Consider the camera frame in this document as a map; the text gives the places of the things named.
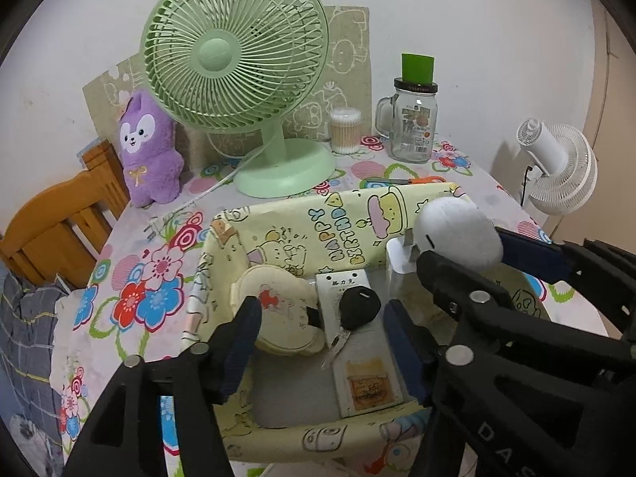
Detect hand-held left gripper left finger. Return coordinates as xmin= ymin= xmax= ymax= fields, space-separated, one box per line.
xmin=64 ymin=295 xmax=264 ymax=477

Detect white box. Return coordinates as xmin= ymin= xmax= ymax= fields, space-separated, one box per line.
xmin=315 ymin=269 xmax=405 ymax=419

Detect floral tablecloth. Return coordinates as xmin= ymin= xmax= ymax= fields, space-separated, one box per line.
xmin=52 ymin=134 xmax=609 ymax=477

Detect white charger adapter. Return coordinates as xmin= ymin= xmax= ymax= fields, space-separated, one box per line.
xmin=386 ymin=231 xmax=423 ymax=275

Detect white fan power cable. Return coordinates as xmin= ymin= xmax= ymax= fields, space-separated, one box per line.
xmin=144 ymin=145 xmax=271 ymax=234

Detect green plastic cup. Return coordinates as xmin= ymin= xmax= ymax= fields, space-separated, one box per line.
xmin=401 ymin=52 xmax=434 ymax=83

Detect beige cartoon printed board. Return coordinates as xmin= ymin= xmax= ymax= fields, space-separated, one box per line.
xmin=82 ymin=6 xmax=372 ymax=170

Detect grey plaid cloth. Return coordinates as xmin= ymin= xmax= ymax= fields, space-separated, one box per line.
xmin=0 ymin=263 xmax=68 ymax=477

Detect glass handled jar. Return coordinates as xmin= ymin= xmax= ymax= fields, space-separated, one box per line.
xmin=375 ymin=78 xmax=438 ymax=164

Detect beige door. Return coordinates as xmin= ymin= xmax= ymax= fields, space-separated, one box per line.
xmin=547 ymin=0 xmax=636 ymax=249

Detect orange handled scissors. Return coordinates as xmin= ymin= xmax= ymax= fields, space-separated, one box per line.
xmin=365 ymin=175 xmax=447 ymax=187

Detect black car key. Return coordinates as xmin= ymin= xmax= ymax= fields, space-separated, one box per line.
xmin=320 ymin=288 xmax=382 ymax=371

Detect green desk fan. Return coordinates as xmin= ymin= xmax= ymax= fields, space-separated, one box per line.
xmin=140 ymin=0 xmax=337 ymax=198

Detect wooden chair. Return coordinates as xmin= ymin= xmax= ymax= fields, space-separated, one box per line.
xmin=0 ymin=140 xmax=131 ymax=289

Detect white circulator fan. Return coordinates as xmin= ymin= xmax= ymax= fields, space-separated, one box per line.
xmin=515 ymin=118 xmax=598 ymax=216

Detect white round puff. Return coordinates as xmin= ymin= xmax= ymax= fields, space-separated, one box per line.
xmin=414 ymin=197 xmax=504 ymax=270

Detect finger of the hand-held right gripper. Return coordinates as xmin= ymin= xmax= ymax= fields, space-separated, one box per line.
xmin=494 ymin=226 xmax=587 ymax=274
xmin=416 ymin=250 xmax=636 ymax=396

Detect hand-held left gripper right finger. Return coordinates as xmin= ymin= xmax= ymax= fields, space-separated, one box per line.
xmin=382 ymin=299 xmax=636 ymax=477

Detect yellow cartoon fabric storage box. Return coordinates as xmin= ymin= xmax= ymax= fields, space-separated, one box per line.
xmin=181 ymin=181 xmax=552 ymax=463

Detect clear cotton swab container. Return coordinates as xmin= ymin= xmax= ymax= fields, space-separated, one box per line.
xmin=330 ymin=108 xmax=362 ymax=155

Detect round cream pouch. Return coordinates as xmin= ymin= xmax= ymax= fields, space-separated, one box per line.
xmin=230 ymin=264 xmax=326 ymax=357

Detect purple plush toy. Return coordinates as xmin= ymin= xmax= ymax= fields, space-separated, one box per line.
xmin=117 ymin=90 xmax=184 ymax=208

